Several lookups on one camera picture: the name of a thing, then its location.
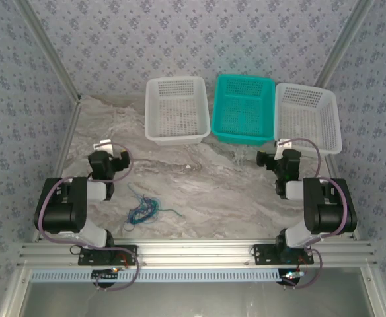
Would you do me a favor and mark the thin blue wire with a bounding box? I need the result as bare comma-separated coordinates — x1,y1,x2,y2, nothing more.
128,183,154,222
132,197,161,225
126,204,157,229

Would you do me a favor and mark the long aluminium mounting rail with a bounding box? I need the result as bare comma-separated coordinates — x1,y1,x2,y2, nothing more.
16,240,377,267

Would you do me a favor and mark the teal perforated plastic basket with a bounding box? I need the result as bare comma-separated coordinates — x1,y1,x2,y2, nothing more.
211,74,276,147

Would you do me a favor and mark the white slotted cable duct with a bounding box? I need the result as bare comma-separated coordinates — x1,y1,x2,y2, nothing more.
30,267,282,284

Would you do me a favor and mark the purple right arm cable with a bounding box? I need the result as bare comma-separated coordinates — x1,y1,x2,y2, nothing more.
282,137,351,291

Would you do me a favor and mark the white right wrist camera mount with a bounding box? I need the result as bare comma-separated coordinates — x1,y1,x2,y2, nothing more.
276,138,293,159

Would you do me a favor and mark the white perforated plastic basket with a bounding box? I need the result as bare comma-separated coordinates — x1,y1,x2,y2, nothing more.
274,82,343,156
144,75,211,147

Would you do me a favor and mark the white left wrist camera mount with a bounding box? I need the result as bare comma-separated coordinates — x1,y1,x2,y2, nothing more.
93,139,114,153

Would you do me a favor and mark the aluminium frame post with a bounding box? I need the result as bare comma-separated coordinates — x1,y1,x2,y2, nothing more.
14,0,83,102
313,0,375,87

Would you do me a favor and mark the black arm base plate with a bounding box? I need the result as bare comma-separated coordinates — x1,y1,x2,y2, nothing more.
77,244,138,266
252,243,315,267

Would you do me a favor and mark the small black circuit board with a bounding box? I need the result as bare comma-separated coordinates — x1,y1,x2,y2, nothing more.
91,267,120,281
280,269,305,285

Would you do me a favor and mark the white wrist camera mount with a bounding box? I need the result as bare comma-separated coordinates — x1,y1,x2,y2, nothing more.
276,138,293,159
93,139,114,153

